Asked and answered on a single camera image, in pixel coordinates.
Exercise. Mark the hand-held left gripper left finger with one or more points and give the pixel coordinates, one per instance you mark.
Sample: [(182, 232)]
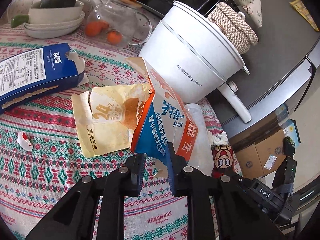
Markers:
[(140, 171)]

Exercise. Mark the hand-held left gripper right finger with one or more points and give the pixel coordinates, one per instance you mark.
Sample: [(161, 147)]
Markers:
[(172, 173)]

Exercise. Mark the blue orange milk carton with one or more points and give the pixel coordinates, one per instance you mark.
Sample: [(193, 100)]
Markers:
[(160, 120)]

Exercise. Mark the brown cardboard box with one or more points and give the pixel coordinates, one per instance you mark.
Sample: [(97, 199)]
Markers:
[(260, 152)]

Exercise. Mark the cream snack wrapper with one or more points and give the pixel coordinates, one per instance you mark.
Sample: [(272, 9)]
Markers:
[(107, 130)]

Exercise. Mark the red cartoon snack packet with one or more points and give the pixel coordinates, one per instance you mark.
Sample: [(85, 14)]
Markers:
[(223, 160)]

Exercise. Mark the crumpled white tissue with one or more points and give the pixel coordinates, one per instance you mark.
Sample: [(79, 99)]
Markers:
[(220, 138)]

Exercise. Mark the light blue box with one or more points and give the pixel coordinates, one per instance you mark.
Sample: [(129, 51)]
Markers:
[(292, 130)]

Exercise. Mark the patterned striped tablecloth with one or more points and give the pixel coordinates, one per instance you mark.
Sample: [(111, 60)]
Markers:
[(50, 180)]

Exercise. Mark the white red paper scrap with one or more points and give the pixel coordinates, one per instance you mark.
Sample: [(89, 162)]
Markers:
[(25, 141)]

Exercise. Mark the white electric cooking pot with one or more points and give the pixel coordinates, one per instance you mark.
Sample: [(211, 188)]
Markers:
[(190, 55)]

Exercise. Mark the grey refrigerator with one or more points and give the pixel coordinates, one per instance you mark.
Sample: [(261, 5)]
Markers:
[(275, 67)]

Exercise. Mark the small orange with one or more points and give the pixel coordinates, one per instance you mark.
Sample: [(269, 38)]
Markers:
[(114, 36), (95, 28)]

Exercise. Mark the blue cardboard box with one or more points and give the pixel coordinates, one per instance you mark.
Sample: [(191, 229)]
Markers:
[(35, 72)]

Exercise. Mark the glass jar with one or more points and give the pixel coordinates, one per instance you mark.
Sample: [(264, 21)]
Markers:
[(130, 25)]

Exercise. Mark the woven lidded basket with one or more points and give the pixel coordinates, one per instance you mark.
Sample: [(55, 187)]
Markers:
[(232, 27)]

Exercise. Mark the white shallow bowl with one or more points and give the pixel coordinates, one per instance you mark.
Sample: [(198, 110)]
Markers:
[(80, 23), (50, 34)]

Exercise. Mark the white deep bowl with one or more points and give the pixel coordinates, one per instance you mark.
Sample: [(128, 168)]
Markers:
[(55, 15)]

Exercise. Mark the yellow paper slip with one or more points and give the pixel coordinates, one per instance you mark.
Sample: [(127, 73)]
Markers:
[(303, 13)]

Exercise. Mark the small green pepper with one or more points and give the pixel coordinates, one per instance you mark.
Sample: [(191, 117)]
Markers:
[(19, 20)]

